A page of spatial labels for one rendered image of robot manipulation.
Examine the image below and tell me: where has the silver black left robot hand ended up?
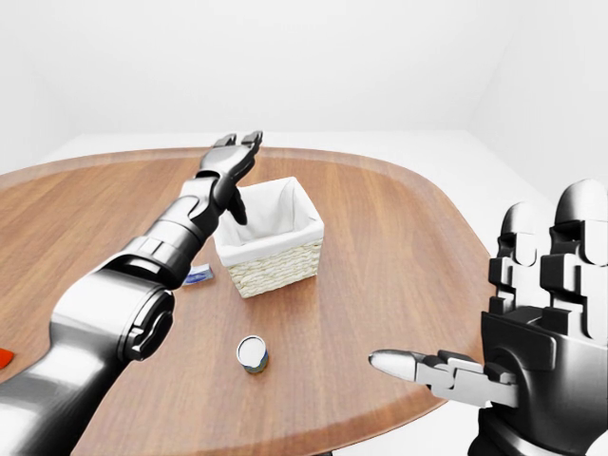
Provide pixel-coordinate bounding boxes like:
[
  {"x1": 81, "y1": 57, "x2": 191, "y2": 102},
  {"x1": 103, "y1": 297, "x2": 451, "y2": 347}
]
[{"x1": 195, "y1": 129, "x2": 265, "y2": 226}]

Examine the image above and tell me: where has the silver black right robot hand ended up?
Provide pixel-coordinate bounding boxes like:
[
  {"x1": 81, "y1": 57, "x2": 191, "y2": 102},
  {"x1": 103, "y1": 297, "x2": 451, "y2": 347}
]
[{"x1": 369, "y1": 178, "x2": 608, "y2": 422}]

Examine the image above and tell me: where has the woven basket with white liner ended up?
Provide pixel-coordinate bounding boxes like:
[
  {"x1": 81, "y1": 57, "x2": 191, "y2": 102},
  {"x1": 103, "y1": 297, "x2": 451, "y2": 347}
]
[{"x1": 213, "y1": 176, "x2": 326, "y2": 299}]

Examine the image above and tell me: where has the blue and white food box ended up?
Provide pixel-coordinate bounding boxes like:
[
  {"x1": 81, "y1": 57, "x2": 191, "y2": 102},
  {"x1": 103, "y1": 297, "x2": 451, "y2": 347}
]
[{"x1": 182, "y1": 265, "x2": 214, "y2": 288}]

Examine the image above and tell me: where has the small tin with silver lid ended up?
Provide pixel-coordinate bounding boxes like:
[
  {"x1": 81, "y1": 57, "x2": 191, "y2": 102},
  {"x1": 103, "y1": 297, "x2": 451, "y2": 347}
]
[{"x1": 236, "y1": 334, "x2": 271, "y2": 376}]

